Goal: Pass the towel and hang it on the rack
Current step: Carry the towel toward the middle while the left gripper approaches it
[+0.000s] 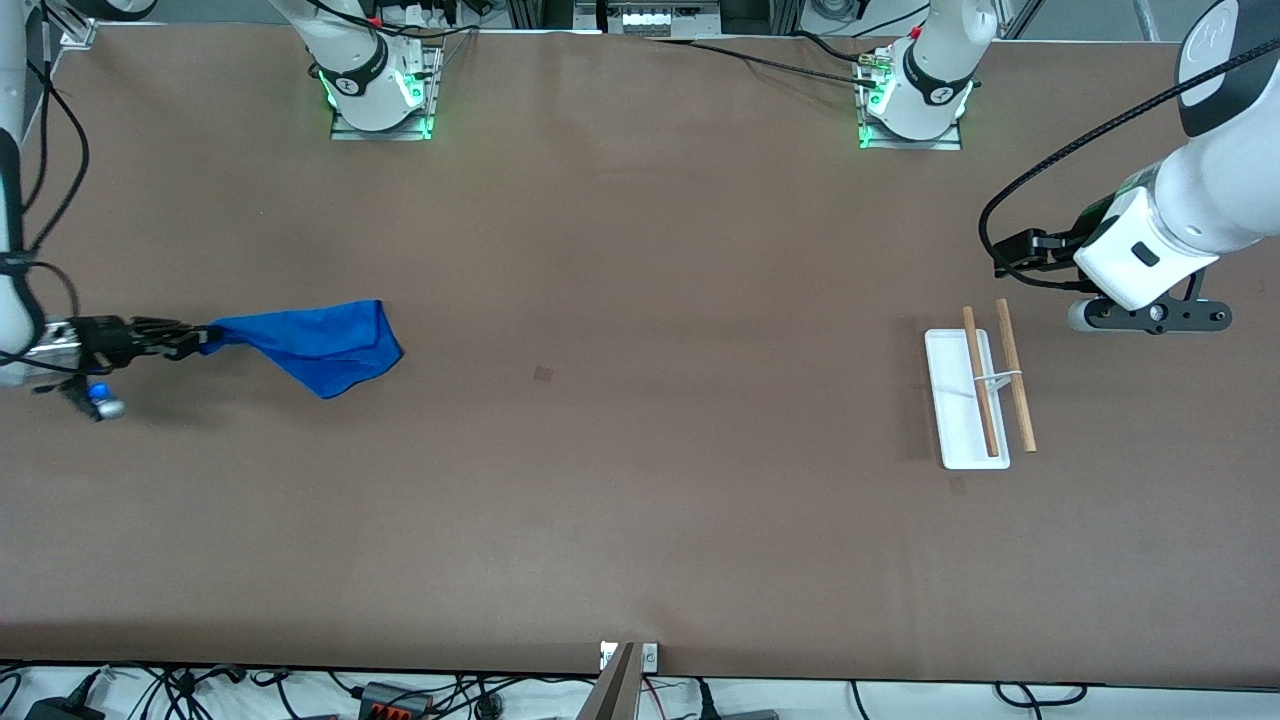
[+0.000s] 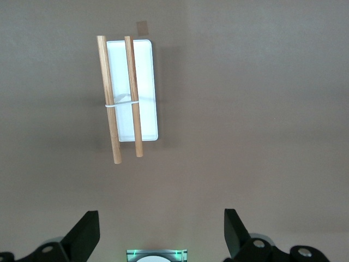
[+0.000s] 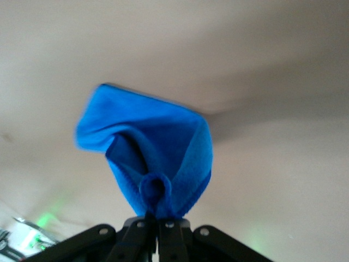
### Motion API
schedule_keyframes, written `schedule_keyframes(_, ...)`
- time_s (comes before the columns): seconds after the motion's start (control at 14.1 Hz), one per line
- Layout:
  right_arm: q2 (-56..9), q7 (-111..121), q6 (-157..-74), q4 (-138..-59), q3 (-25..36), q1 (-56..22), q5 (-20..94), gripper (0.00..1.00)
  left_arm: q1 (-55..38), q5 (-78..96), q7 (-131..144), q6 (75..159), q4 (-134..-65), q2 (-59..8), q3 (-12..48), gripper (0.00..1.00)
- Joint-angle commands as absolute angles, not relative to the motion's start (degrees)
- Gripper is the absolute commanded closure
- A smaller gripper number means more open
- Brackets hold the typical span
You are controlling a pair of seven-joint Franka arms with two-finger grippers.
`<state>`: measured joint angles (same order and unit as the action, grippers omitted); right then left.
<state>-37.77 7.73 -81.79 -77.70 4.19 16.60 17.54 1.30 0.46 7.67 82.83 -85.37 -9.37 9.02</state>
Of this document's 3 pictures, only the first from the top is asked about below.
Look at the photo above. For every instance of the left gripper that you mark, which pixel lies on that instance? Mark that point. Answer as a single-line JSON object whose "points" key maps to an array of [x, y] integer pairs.
{"points": [[1058, 248]]}

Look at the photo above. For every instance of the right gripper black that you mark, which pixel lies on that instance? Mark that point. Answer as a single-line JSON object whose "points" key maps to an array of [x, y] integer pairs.
{"points": [[108, 337]]}

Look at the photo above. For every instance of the blue cloth towel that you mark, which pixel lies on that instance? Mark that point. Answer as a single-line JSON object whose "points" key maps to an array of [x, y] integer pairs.
{"points": [[320, 345]]}

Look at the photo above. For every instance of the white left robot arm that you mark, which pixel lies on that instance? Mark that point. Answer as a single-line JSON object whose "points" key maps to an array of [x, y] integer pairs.
{"points": [[1225, 190]]}

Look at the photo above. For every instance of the white rack with wooden rods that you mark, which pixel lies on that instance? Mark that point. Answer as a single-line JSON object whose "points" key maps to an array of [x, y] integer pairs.
{"points": [[962, 420]]}

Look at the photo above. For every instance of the black power adapter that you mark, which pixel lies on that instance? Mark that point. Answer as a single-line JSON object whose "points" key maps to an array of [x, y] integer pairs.
{"points": [[62, 711]]}

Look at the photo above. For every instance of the black power strip orange switches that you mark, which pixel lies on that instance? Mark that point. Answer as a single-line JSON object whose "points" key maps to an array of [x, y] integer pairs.
{"points": [[395, 705]]}

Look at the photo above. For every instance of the grey control box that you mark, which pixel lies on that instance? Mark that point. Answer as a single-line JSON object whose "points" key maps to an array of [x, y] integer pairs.
{"points": [[655, 18]]}

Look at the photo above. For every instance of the black plug block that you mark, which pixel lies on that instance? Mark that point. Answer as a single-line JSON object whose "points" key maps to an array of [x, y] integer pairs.
{"points": [[735, 714]]}

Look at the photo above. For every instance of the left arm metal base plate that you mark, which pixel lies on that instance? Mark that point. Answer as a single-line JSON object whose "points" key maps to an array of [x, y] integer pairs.
{"points": [[945, 142]]}

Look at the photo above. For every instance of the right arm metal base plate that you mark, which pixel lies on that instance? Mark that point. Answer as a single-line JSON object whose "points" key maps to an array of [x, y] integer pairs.
{"points": [[385, 128]]}

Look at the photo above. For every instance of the metal corner bracket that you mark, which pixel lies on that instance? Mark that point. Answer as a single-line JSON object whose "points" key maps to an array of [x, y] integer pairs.
{"points": [[78, 35]]}

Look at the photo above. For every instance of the small metal edge bracket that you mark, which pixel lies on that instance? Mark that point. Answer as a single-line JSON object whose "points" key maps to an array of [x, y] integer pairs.
{"points": [[650, 657]]}

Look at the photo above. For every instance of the grey camera mount beam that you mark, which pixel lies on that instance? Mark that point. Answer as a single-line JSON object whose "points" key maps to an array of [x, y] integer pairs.
{"points": [[610, 695]]}

